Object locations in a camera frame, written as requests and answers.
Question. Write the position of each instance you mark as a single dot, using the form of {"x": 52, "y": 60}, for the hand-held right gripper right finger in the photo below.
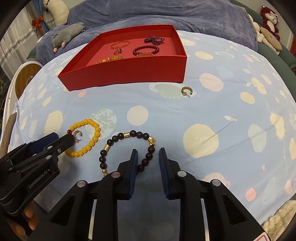
{"x": 165, "y": 178}

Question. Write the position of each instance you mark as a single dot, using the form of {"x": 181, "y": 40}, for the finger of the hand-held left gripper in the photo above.
{"x": 45, "y": 141}
{"x": 63, "y": 143}

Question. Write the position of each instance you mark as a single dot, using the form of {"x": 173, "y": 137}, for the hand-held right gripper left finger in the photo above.
{"x": 132, "y": 178}

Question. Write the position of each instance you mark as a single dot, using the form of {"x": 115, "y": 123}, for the gold hoop earring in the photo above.
{"x": 78, "y": 132}
{"x": 183, "y": 88}

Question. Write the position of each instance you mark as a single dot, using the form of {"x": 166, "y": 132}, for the red cardboard box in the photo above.
{"x": 129, "y": 71}

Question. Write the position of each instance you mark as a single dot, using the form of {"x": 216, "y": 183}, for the thin gold bangle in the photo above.
{"x": 113, "y": 45}

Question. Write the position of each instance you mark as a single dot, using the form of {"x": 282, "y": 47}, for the person's left hand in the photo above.
{"x": 29, "y": 213}

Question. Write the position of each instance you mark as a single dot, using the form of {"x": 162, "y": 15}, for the brown flat board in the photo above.
{"x": 8, "y": 129}

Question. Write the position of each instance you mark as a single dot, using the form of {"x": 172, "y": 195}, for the round wooden side table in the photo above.
{"x": 24, "y": 78}

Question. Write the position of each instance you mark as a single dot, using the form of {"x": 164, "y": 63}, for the blue planet-print bed sheet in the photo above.
{"x": 208, "y": 111}

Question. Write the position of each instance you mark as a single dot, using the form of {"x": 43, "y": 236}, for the white curtain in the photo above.
{"x": 16, "y": 41}

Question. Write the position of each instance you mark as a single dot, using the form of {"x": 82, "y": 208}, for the grey plush mouse toy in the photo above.
{"x": 69, "y": 31}

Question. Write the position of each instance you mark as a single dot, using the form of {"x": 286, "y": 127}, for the red ribbon bow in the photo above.
{"x": 37, "y": 22}

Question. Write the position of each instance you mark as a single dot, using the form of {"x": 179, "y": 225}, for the white fluffy cloth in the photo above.
{"x": 282, "y": 217}

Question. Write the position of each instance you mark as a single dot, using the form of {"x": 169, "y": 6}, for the white plush toy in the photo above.
{"x": 59, "y": 14}

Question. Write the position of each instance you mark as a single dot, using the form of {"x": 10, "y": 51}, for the blue-grey plush blanket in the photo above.
{"x": 161, "y": 11}

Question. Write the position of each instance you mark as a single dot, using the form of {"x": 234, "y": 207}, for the beige plush toy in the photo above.
{"x": 270, "y": 38}

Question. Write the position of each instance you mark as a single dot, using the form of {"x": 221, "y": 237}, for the red plush monkey toy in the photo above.
{"x": 269, "y": 20}

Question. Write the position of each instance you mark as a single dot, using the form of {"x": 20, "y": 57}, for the green upholstered bed frame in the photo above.
{"x": 277, "y": 60}

